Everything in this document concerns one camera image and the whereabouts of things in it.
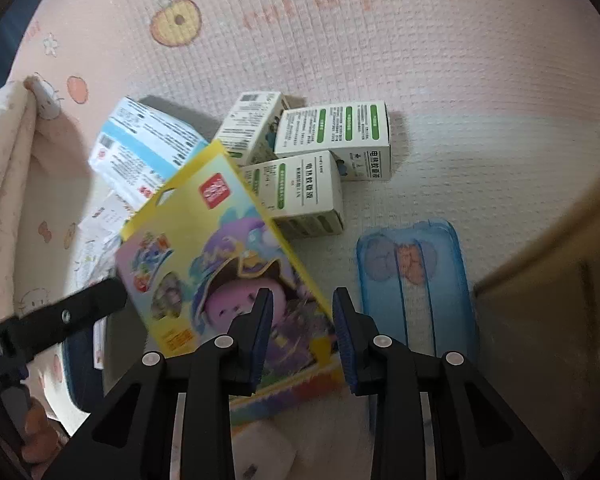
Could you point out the colourful sticker pack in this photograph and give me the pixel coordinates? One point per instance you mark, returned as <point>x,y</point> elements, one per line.
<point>94,262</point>

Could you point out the yellow cartoon toy packet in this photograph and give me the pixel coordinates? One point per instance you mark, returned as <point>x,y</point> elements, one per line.
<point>215,240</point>

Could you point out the pink cartoon printed blanket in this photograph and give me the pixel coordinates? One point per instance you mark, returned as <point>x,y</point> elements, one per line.
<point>380,60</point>

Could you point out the blue translucent plastic case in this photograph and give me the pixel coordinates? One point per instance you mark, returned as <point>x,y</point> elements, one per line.
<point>445,280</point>

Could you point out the white card with flower print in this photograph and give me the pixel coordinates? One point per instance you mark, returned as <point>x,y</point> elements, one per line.
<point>105,215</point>

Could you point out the white card with red print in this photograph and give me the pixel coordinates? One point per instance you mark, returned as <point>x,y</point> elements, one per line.
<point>98,345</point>

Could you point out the blue white baby wipes pack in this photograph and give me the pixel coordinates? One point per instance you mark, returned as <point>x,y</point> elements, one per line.
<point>140,145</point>

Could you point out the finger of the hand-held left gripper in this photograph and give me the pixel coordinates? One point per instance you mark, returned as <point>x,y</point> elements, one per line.
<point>80,307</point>

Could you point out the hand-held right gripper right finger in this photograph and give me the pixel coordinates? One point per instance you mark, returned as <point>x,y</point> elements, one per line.
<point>344,340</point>

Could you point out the dark blue oval object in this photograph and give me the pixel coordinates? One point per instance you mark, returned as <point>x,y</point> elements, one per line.
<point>80,375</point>

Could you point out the brown cardboard box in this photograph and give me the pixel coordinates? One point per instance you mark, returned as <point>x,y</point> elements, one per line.
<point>545,285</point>

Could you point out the tall white green barcode box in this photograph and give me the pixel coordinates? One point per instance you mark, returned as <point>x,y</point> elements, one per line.
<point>245,125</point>

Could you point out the white box with green end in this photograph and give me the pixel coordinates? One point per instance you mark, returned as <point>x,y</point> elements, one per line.
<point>305,195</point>

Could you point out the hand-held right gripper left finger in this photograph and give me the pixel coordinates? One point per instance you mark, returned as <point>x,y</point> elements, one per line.
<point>260,340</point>

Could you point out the white green carton box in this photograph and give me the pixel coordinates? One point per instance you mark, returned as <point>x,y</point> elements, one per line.
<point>330,130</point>

